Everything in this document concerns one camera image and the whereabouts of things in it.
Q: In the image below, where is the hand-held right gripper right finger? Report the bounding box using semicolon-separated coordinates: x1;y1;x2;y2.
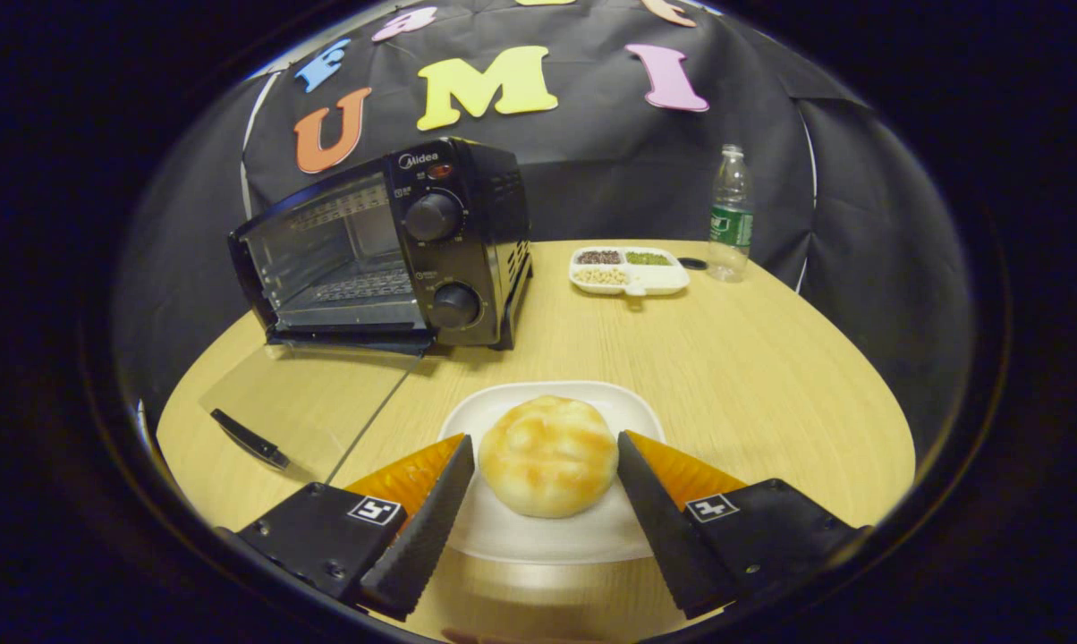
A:
616;430;870;620

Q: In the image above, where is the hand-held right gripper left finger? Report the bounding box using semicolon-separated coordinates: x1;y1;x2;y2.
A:
219;434;475;623

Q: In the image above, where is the golden bread bun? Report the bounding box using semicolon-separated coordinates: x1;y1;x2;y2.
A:
478;395;620;520

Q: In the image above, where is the black electric oven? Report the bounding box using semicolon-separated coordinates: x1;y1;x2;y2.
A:
200;136;533;484

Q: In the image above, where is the white square plate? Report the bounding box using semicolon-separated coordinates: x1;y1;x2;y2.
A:
437;381;674;566

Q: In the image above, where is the white divided bean tray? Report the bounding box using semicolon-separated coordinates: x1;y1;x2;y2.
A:
568;246;691;298

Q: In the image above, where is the clear plastic water bottle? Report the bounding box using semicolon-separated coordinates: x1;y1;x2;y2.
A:
707;144;755;284

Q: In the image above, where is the black backdrop cloth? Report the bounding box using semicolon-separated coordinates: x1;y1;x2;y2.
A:
114;0;978;448

